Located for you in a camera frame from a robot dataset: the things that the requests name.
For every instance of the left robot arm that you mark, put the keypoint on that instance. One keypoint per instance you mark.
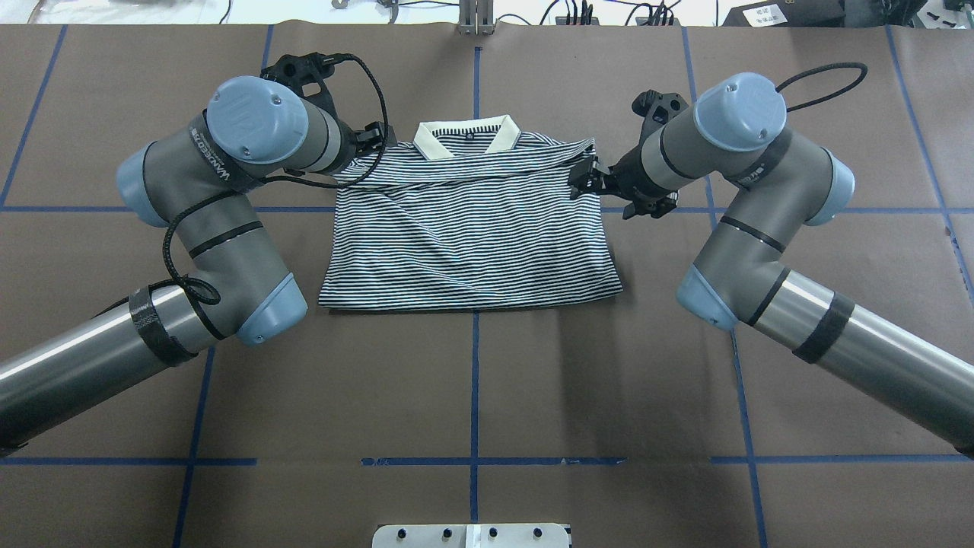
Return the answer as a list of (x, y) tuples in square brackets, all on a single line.
[(309, 114)]

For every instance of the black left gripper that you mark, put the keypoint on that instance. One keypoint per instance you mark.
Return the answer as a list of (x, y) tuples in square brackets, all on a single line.
[(361, 141)]

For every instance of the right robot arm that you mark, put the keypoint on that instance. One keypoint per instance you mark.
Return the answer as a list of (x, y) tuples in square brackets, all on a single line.
[(784, 183)]

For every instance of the aluminium frame post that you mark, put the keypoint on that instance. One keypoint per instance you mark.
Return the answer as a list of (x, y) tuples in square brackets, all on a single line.
[(476, 17)]

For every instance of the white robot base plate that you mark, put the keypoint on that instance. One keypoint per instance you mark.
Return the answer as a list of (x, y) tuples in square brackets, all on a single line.
[(543, 534)]

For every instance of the navy white striped polo shirt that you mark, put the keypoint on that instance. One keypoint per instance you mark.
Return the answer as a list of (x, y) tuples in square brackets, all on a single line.
[(472, 214)]

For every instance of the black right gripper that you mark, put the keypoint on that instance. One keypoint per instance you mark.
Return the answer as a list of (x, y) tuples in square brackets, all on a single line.
[(628, 176)]

